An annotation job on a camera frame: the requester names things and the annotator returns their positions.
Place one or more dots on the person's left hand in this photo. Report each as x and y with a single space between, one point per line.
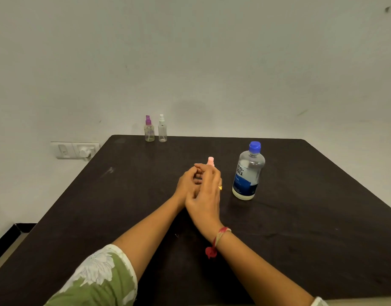
184 188

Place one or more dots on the person's right hand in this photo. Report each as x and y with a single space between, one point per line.
205 203

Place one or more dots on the pink spray cap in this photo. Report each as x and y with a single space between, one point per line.
211 161

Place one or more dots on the large clear bottle blue label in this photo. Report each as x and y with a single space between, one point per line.
248 178

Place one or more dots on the small clear bottle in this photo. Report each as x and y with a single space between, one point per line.
162 133

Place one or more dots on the small round bottle purple print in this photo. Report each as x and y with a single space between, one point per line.
149 134

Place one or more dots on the white spray cap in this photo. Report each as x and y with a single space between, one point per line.
162 119

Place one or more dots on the blue screw cap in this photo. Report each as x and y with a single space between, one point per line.
255 147

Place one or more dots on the purple spray cap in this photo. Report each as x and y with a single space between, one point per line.
148 121

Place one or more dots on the person's left forearm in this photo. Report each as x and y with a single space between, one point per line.
150 232

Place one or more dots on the person's right forearm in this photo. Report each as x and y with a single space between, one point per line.
262 274

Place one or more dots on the red thread wristband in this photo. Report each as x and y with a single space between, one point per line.
211 251

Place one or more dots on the white plug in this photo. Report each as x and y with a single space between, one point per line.
85 152

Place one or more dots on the green floral left sleeve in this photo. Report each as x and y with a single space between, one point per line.
99 280

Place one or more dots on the green floral sleeve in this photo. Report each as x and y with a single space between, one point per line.
99 280
319 302

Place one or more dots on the green floral right sleeve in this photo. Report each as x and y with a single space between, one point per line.
319 302

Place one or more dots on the black skirting board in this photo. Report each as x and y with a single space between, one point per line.
4 243

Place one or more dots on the white wall socket panel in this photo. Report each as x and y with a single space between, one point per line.
64 150

